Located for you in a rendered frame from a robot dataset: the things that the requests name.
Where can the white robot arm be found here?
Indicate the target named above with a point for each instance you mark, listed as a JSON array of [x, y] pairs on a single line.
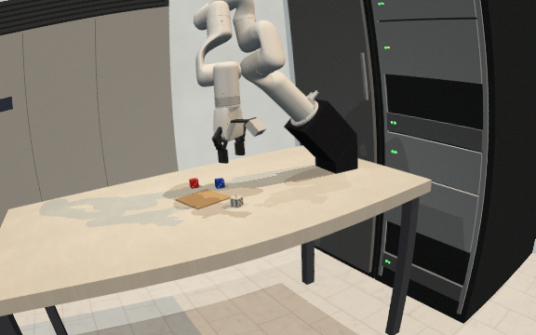
[[256, 67]]

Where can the red die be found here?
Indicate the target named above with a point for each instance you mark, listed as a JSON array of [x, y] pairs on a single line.
[[194, 183]]

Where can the blue die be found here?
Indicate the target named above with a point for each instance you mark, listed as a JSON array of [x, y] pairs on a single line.
[[219, 183]]

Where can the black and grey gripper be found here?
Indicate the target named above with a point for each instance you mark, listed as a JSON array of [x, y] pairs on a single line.
[[231, 131]]

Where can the tan mat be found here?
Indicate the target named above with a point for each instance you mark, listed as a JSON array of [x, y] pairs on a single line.
[[203, 199]]

